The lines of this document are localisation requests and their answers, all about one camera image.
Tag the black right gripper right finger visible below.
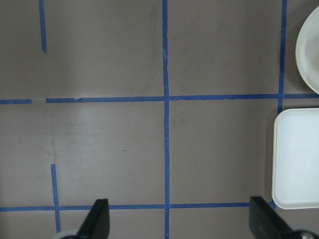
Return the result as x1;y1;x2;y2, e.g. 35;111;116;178
249;196;319;239

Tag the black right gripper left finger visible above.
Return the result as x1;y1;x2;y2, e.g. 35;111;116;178
55;199;110;239

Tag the white round bowl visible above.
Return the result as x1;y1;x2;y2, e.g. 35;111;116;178
295;8;319;93

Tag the blue tape horizontal lower strip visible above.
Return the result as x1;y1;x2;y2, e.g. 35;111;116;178
0;203;250;212

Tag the blue tape horizontal strip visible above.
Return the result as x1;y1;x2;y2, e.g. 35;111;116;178
45;94;319;104
0;203;250;212

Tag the white rectangular tray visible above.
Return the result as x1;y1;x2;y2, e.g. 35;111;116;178
272;108;319;210

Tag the blue tape short lower-left strip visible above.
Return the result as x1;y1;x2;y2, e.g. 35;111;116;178
50;164;61;233

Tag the blue tape vertical right strip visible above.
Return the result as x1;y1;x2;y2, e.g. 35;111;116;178
277;0;287;114

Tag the blue tape vertical strip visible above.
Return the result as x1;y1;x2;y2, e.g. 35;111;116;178
277;0;287;114
162;0;170;239

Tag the blue tape vertical centre strip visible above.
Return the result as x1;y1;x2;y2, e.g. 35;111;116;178
162;0;170;239

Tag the blue tape horizontal upper strip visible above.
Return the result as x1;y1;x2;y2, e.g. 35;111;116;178
45;94;319;104

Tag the blue tape short left piece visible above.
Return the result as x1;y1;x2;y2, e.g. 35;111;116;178
0;99;32;105

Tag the blue tape short upper-left strip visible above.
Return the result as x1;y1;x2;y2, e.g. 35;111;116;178
38;0;47;53

